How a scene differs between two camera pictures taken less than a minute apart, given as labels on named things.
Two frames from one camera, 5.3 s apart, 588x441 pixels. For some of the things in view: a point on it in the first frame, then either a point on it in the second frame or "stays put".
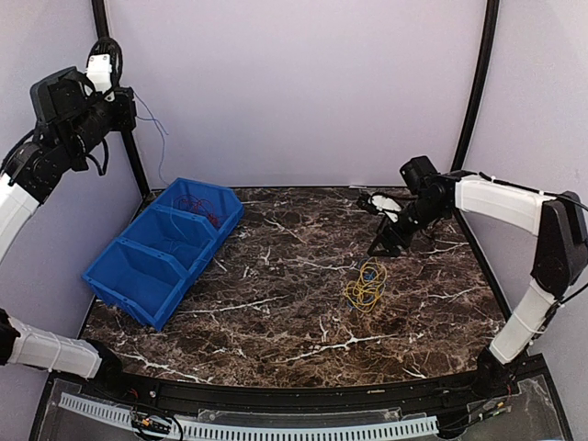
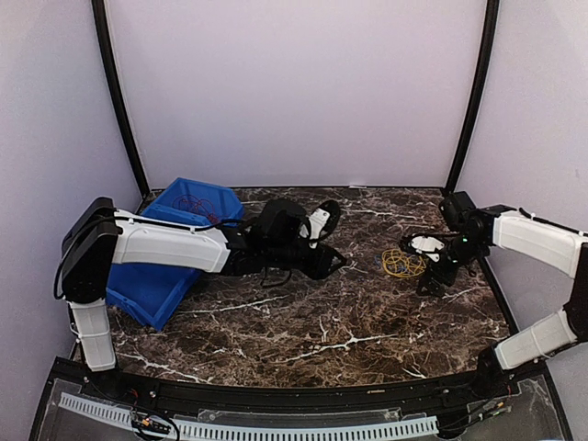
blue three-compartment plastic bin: x=150 y=268 stays put
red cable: x=209 y=208 stays put
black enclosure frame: x=103 y=34 stays put
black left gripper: x=127 y=118 → x=320 y=269
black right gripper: x=388 y=230 → x=432 y=269
